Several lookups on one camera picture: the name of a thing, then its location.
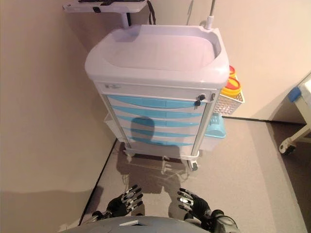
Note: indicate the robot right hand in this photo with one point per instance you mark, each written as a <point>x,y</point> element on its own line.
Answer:
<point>196,206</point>

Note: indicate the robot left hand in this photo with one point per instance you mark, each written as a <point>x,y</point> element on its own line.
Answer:
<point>121,206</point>

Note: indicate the blue white cart drawer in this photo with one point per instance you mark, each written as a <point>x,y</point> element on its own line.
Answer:
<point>175,133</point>
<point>150,112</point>
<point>145,101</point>
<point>175,123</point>
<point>179,143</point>

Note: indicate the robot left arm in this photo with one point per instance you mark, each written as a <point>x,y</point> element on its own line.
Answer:
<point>100,216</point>

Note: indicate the grey robot torso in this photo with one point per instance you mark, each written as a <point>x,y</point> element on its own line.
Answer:
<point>126,225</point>

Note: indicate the cart caster wheel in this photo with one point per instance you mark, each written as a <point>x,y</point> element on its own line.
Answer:
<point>194,165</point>
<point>128,158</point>

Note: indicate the white waste bin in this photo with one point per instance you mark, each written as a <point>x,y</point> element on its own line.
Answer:
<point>211,143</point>

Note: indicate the white side bin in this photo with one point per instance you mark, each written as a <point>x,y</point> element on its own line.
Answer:
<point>111,125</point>

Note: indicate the light blue waste bin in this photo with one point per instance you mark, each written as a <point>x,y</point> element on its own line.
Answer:
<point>216,126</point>

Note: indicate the black cart keys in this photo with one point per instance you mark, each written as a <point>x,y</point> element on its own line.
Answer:
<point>198,103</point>

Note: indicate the white mesh basket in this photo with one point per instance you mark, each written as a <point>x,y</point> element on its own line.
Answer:
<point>226,106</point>

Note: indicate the bed caster wheel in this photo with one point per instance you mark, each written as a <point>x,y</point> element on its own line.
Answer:
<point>286,148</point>

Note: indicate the large yellow sharps container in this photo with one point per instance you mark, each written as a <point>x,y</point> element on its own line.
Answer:
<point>230,91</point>

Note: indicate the white medical cart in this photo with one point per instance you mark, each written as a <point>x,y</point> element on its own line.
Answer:
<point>158,80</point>

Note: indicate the small yellow sharps container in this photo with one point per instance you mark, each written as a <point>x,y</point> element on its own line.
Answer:
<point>232,71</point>

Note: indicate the white hospital bed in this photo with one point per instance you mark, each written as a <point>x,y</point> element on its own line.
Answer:
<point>301,97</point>

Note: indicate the grey IV pole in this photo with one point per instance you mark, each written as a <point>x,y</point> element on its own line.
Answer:
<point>209,21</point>

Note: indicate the white overbed table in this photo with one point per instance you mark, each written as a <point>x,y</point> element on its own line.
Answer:
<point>121,7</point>

